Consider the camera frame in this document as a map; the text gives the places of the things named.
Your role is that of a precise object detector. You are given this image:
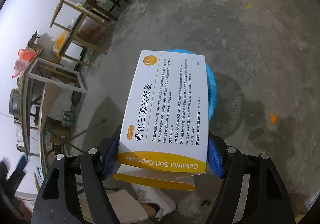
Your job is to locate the pink plastic bag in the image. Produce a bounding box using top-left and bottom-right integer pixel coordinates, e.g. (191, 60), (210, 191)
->
(12, 49), (37, 78)

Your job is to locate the grey metal side table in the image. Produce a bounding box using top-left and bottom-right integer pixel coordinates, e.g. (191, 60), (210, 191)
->
(20, 57), (87, 157)

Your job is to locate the black rice cooker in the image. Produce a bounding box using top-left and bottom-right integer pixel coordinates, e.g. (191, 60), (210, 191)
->
(9, 89), (21, 118)

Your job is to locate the white sneaker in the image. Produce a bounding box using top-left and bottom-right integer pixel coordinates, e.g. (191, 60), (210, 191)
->
(131, 183), (176, 220)

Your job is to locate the wooden chair right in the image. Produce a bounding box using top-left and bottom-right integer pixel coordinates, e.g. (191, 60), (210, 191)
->
(49, 0), (112, 67)

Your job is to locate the blue trash bin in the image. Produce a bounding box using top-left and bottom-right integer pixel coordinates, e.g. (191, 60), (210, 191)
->
(159, 50), (216, 127)

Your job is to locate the yellow white medicine box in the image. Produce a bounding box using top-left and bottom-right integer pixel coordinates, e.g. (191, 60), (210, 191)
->
(114, 50), (209, 191)

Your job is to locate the yellow plastic bag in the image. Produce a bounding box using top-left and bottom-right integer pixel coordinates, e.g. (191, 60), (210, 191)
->
(54, 31), (68, 51)

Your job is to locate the dark wooden stool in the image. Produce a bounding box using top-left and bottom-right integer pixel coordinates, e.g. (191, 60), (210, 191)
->
(83, 0), (131, 22)

